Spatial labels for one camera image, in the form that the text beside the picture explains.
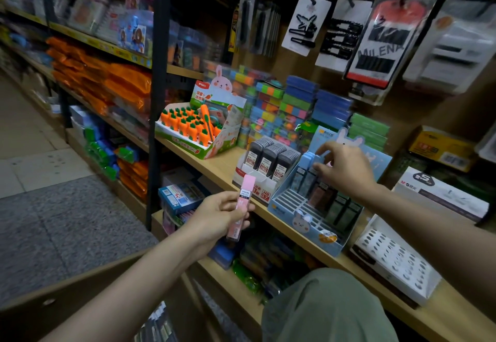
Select person's left hand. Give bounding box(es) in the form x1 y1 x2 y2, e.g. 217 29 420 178
185 191 257 254

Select person's right hand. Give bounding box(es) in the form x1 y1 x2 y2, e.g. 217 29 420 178
312 141 379 204

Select pink pencil lead case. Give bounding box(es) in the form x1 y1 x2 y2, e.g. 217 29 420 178
226 174 257 243

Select person's right forearm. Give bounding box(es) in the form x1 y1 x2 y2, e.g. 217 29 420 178
362 185 496 305

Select person's left forearm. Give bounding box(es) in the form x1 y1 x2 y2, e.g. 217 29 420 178
39 226 202 342

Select white display box red label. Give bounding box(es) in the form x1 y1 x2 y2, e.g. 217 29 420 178
232 136 301 205

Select rows of pastel lead cases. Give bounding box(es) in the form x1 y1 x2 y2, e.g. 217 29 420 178
290 151 364 235

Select blue stationery box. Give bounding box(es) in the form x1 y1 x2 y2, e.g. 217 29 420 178
158 181 211 216

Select rows of grey lead cases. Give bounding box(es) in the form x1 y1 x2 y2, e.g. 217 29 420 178
244 137 301 183

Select blue bunny display box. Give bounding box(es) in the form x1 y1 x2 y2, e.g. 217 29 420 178
268 126 393 258

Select stack of blue boxes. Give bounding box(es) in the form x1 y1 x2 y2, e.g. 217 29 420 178
285 75 354 132

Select stack of green boxes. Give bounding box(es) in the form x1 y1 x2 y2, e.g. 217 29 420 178
347 113 391 153

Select stack of colourful erasers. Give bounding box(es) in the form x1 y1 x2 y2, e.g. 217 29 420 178
236 65 319 149

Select green plastic packet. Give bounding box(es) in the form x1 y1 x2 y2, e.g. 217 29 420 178
232 260 265 297

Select group of orange carrot pens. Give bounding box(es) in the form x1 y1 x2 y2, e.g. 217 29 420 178
160 104 223 148

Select pile of small orange packets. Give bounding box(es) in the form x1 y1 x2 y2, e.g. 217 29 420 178
117 159 150 200

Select carrot pen display box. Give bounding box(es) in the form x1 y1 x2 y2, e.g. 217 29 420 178
154 65 249 160

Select empty white holed display box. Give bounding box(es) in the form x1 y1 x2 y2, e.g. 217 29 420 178
348 214 443 310

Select yellow cardboard box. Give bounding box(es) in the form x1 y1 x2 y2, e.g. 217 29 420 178
408 125 477 173

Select long white cardboard box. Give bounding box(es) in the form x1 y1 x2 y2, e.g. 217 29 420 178
392 166 490 225

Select pile of green blue packets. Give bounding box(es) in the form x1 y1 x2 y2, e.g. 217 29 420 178
82 116 140 182

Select white card of black hairpins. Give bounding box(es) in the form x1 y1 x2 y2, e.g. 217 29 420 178
315 0 373 73

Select person's green trouser leg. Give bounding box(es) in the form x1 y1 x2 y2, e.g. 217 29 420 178
261 268 400 342

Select red and white hairpin packet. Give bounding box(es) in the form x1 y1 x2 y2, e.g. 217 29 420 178
343 0 437 90

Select white card of black clips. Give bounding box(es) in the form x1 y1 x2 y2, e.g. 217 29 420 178
281 0 332 57

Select row of hanging pen packets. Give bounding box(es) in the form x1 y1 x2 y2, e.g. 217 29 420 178
228 0 282 59

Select stack of orange packets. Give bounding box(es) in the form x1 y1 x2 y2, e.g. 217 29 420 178
46 36 152 117

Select clear packet of white clips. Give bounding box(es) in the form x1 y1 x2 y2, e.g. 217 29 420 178
402 0 496 95

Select wooden shelf board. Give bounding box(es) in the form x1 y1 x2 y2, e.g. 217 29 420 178
154 135 496 342

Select cartoon doll toy packet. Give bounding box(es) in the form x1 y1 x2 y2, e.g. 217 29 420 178
116 0 154 56

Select yellow shelf price strip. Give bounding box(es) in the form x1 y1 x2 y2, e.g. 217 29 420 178
5 6 153 69

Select row of white packets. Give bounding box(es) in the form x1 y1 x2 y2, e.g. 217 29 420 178
67 0 125 42

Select black metal shelf post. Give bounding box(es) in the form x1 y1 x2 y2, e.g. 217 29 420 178
145 0 173 232

